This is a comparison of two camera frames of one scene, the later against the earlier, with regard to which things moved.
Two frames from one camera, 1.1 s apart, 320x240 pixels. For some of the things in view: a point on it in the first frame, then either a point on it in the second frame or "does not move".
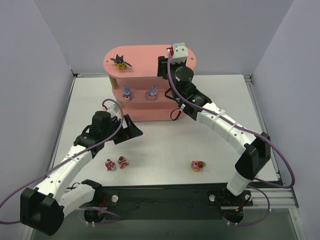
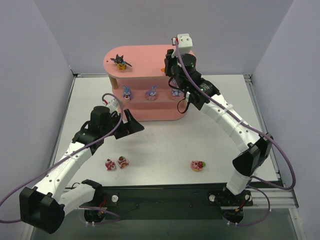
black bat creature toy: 120,62 does not move
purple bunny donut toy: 151,95 does not move
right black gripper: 163,66 to 169,65
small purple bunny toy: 127,92 does not move
